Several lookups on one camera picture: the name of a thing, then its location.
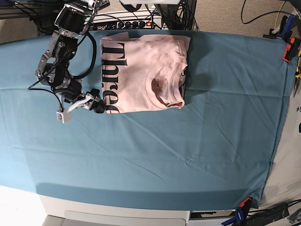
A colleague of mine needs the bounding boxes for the pink T-shirt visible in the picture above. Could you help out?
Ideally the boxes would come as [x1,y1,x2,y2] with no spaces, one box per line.
[100,32,190,113]

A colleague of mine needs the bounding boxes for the orange blue clamp bottom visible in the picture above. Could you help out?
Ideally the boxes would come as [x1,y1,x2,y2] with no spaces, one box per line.
[222,197,253,226]

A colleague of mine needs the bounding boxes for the blue black clamp top right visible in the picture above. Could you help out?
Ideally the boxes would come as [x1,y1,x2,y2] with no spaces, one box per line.
[263,11,299,42]

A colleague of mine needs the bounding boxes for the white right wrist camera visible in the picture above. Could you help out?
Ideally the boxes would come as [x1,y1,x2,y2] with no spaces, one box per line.
[56,110,71,124]

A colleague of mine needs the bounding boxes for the yellow handled pliers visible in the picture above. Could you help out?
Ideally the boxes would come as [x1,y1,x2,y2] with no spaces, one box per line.
[293,50,301,97]

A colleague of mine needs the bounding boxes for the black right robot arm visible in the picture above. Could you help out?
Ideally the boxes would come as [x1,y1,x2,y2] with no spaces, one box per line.
[28,0,105,119]

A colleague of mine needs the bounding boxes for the white power strip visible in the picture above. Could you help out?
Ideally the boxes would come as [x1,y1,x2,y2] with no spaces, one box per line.
[92,19,162,31]

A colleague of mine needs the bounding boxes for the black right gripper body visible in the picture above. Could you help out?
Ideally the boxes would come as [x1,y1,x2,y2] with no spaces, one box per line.
[64,89,101,112]

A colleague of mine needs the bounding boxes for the orange black clamp right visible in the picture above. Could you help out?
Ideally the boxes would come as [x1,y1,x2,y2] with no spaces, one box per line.
[283,37,301,63]

